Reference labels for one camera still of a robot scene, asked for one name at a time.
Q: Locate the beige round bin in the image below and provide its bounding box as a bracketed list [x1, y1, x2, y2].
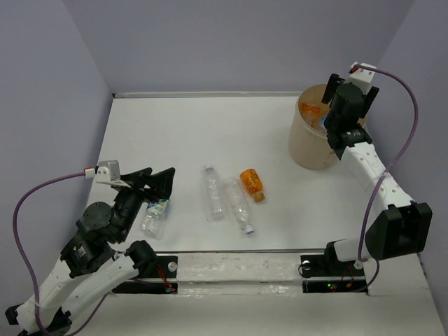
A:
[288, 84, 337, 170]

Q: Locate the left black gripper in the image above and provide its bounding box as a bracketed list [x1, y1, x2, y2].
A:
[115, 166, 178, 241]

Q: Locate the clear bottle blue cap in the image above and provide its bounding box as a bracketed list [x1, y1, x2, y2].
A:
[223, 178, 254, 235]

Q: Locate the green label water bottle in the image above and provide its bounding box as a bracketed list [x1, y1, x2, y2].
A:
[141, 199, 171, 239]

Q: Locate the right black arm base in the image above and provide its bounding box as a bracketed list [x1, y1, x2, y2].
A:
[297, 239, 368, 293]

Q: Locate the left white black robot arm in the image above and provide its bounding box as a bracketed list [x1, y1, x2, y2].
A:
[5, 161, 176, 335]

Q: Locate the orange bottle white cap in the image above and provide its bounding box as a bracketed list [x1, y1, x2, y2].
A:
[300, 103, 321, 117]

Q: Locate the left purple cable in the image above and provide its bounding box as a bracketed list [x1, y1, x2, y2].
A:
[12, 169, 116, 335]

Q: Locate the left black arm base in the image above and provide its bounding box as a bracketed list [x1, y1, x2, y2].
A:
[112, 254, 179, 295]

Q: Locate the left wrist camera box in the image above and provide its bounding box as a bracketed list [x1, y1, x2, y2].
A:
[94, 160, 130, 188]

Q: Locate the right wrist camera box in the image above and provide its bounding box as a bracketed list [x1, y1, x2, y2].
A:
[345, 62, 377, 95]

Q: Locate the blue label small bottle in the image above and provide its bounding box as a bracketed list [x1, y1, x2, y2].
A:
[317, 114, 328, 133]

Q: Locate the clear bottle without cap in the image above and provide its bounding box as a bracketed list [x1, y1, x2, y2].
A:
[204, 164, 225, 221]

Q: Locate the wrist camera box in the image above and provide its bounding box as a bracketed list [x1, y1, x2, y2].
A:
[94, 160, 130, 188]
[345, 62, 377, 95]

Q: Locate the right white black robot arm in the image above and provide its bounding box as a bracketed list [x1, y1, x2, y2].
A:
[321, 68, 433, 274]

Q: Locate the short orange bottle orange cap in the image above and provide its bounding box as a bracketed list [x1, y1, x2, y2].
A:
[240, 169, 265, 202]

